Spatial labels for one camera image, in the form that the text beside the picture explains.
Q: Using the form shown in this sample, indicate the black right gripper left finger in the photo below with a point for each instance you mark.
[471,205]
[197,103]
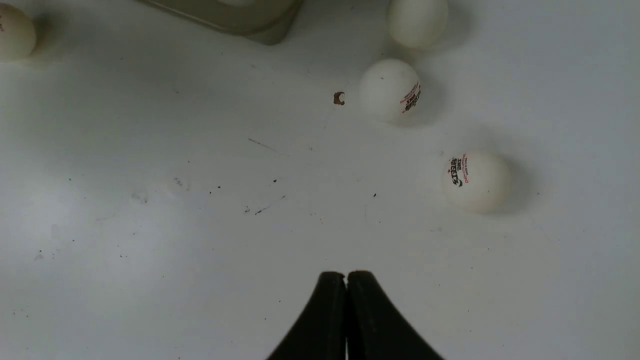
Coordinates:
[319,331]

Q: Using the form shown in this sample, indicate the white ball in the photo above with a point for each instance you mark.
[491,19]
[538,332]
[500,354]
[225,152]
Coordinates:
[18,36]
[389,90]
[416,24]

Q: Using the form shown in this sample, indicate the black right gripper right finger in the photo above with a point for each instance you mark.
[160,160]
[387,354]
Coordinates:
[376,330]

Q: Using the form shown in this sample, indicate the tan plastic bin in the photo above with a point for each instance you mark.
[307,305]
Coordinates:
[266,22]

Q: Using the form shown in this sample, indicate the white ball logo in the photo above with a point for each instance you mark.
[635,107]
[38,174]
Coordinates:
[476,181]

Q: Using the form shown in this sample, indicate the small brown debris chip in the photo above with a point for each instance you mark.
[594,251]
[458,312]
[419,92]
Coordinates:
[339,98]

